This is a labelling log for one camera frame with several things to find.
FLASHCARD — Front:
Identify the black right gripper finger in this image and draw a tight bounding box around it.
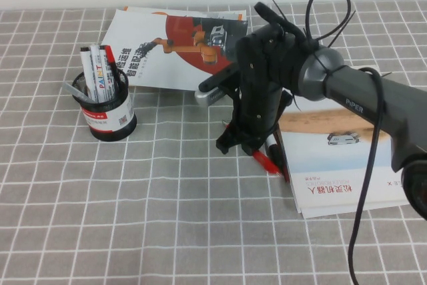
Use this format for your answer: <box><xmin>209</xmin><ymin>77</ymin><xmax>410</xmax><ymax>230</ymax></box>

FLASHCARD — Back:
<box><xmin>241</xmin><ymin>135</ymin><xmax>268</xmax><ymax>157</ymax></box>
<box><xmin>216</xmin><ymin>127</ymin><xmax>242</xmax><ymax>156</ymax></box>

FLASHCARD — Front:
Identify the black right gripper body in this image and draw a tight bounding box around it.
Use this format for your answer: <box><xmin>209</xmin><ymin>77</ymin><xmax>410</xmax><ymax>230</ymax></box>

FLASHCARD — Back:
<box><xmin>235</xmin><ymin>26</ymin><xmax>304</xmax><ymax>139</ymax></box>

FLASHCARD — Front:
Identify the black mesh pen holder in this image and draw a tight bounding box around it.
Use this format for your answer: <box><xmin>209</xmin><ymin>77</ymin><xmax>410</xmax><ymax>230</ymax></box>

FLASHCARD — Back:
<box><xmin>71</xmin><ymin>67</ymin><xmax>138</xmax><ymax>142</ymax></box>

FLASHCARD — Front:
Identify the black pen with red cap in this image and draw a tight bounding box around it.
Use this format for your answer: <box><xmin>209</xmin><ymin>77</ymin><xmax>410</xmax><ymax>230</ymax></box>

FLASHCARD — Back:
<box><xmin>103</xmin><ymin>45</ymin><xmax>121</xmax><ymax>98</ymax></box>

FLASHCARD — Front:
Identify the grey pen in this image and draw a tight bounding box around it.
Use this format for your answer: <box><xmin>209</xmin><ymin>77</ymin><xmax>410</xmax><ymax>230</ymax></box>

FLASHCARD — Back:
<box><xmin>62</xmin><ymin>81</ymin><xmax>97</xmax><ymax>103</ymax></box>

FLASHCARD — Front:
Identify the white marker with black cap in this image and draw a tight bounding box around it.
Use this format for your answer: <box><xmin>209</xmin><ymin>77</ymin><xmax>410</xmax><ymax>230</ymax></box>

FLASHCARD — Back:
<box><xmin>265</xmin><ymin>133</ymin><xmax>286</xmax><ymax>174</ymax></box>

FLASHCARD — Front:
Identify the dark red pencil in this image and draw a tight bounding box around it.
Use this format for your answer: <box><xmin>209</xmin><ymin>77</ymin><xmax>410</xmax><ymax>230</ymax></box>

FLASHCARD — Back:
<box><xmin>273</xmin><ymin>131</ymin><xmax>290</xmax><ymax>184</ymax></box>

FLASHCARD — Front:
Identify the black zip tie loop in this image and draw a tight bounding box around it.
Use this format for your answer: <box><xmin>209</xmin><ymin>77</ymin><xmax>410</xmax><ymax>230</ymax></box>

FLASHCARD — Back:
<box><xmin>268</xmin><ymin>0</ymin><xmax>358</xmax><ymax>53</ymax></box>

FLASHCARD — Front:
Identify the white brochure with orange corners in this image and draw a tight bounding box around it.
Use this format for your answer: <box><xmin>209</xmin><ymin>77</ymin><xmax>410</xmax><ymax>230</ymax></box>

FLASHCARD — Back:
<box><xmin>118</xmin><ymin>5</ymin><xmax>250</xmax><ymax>23</ymax></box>

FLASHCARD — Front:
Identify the brochure with desert photo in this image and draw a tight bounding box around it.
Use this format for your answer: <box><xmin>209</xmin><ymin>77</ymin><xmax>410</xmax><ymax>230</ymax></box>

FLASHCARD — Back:
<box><xmin>278</xmin><ymin>61</ymin><xmax>407</xmax><ymax>214</ymax></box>

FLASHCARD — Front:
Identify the grey checkered tablecloth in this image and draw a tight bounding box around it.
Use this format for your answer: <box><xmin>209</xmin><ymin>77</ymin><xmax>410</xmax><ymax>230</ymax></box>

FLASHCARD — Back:
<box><xmin>0</xmin><ymin>0</ymin><xmax>427</xmax><ymax>285</ymax></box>

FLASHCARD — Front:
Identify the white paint marker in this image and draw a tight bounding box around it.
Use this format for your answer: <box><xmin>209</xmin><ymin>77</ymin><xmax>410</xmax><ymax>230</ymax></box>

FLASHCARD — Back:
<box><xmin>79</xmin><ymin>45</ymin><xmax>100</xmax><ymax>103</ymax></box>
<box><xmin>89</xmin><ymin>43</ymin><xmax>113</xmax><ymax>101</ymax></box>

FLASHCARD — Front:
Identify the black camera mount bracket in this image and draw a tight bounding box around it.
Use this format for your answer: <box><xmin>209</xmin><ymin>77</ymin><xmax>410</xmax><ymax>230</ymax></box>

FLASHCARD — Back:
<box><xmin>197</xmin><ymin>64</ymin><xmax>242</xmax><ymax>94</ymax></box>

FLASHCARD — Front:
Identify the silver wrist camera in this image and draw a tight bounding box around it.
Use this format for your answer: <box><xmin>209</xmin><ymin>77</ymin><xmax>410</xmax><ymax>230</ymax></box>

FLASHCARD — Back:
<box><xmin>193</xmin><ymin>85</ymin><xmax>228</xmax><ymax>107</ymax></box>

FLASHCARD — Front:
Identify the black cable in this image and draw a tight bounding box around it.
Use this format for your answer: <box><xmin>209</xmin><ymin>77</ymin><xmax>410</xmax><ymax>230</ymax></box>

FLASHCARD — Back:
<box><xmin>252</xmin><ymin>1</ymin><xmax>388</xmax><ymax>285</ymax></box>

